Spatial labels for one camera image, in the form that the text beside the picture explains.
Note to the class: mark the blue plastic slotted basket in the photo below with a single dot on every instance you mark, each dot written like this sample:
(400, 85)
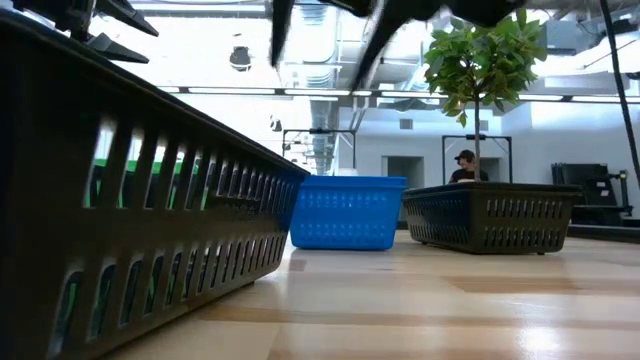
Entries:
(345, 215)

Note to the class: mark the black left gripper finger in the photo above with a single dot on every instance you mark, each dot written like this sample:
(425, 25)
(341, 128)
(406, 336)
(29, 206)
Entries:
(127, 20)
(117, 50)

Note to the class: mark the black plastic slotted basket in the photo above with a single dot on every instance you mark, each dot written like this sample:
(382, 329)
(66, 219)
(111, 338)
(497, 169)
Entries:
(490, 220)
(60, 235)

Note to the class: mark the green leafy small tree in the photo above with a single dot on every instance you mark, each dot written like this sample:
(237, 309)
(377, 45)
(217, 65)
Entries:
(482, 60)

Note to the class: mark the person with cap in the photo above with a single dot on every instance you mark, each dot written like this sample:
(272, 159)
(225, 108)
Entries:
(467, 172)

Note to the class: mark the black metal frame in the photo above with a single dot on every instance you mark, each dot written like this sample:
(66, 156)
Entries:
(509, 155)

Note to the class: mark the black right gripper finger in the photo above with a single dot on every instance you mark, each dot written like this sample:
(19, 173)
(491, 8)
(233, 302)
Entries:
(385, 35)
(281, 30)

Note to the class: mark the black background machine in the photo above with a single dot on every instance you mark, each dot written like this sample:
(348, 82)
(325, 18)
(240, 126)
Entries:
(590, 190)

